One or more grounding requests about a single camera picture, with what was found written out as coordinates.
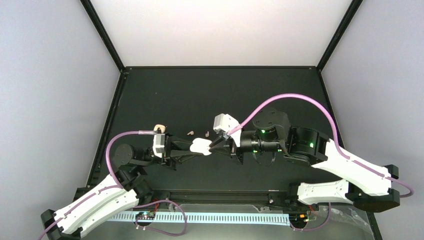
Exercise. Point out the right small circuit board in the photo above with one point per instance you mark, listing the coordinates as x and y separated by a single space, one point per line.
298 218

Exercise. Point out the square white earbud case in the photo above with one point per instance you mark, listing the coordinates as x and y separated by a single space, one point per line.
159 128

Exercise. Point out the small circuit board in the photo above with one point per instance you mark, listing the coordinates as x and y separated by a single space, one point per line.
145 216
298 218

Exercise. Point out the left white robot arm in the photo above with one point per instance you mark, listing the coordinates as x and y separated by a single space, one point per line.
124 188

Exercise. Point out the right black frame post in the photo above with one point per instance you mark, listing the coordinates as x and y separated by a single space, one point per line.
339 32

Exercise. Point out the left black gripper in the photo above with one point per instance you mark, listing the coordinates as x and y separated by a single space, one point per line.
175 154

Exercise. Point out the white slotted cable duct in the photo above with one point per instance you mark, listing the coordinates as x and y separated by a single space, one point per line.
278 219

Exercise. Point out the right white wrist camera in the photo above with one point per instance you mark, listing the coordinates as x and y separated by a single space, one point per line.
229 125

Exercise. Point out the oval white charging case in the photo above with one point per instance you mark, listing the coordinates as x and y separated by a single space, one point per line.
201 146

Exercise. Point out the black frame post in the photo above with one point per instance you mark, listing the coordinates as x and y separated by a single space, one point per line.
339 32
102 32

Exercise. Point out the black aluminium front rail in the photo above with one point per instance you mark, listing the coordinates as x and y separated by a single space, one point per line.
262 197

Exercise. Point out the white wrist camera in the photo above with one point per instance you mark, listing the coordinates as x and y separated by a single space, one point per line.
159 142
229 125

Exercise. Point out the left black frame post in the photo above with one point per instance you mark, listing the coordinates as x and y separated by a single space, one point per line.
102 32

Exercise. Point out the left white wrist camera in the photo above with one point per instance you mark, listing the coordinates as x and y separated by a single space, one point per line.
159 142

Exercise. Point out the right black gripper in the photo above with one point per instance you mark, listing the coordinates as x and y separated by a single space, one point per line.
229 149

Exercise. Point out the left small circuit board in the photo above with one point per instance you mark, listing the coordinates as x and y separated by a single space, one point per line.
145 216

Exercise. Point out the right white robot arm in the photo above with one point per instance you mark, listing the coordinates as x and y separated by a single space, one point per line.
364 185

